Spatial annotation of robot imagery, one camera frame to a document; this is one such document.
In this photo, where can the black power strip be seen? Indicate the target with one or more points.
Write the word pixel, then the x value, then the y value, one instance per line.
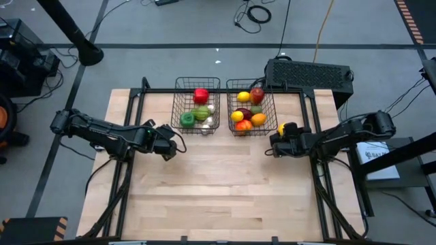
pixel 167 2

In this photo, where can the orange-red tomato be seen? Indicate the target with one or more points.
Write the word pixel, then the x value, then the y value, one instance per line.
pixel 244 126

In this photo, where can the black orange striped mat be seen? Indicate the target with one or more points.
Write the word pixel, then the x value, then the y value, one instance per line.
pixel 422 17

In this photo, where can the black stand beam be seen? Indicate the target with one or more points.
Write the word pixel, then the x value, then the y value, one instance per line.
pixel 408 153

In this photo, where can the white garlic bulb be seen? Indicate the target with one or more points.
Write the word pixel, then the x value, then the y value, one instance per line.
pixel 211 109
pixel 205 128
pixel 208 121

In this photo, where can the black orange striped ramp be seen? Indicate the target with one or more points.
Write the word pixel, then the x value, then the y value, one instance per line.
pixel 30 231

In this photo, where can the orange fruit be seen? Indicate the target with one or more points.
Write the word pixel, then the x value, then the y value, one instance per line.
pixel 259 119

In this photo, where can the green bell pepper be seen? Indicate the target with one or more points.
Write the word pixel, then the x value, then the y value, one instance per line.
pixel 187 119

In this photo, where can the black monitor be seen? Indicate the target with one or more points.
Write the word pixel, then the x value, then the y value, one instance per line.
pixel 430 75

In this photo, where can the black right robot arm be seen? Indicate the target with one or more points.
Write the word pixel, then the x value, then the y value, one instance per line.
pixel 378 124

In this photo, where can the light green vegetable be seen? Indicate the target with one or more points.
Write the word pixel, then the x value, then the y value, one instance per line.
pixel 201 113

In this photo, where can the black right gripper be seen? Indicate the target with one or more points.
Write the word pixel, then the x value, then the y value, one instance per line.
pixel 299 144

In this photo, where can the yellow lemon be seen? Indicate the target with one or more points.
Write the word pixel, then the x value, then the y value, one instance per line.
pixel 281 129
pixel 237 116
pixel 243 97

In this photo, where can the green lime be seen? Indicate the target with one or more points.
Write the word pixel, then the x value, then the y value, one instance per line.
pixel 256 109

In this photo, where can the black pole with base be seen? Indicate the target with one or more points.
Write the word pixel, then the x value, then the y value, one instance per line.
pixel 68 27

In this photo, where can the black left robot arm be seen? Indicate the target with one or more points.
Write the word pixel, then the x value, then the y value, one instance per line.
pixel 102 131

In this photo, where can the orange and black vacuum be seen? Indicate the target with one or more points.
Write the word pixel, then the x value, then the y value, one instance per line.
pixel 7 126

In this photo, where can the dark red plum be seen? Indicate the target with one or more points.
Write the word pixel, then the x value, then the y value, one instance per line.
pixel 244 112

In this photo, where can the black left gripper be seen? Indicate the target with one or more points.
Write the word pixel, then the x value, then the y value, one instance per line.
pixel 165 141

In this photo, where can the red bell pepper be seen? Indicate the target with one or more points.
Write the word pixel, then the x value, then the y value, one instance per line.
pixel 201 96

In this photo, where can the white paper box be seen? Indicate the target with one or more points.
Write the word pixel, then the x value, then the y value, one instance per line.
pixel 378 160

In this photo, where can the black equipment cabinet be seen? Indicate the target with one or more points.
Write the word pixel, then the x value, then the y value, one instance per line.
pixel 24 58

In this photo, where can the red apple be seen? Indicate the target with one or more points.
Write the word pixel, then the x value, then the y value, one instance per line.
pixel 257 95

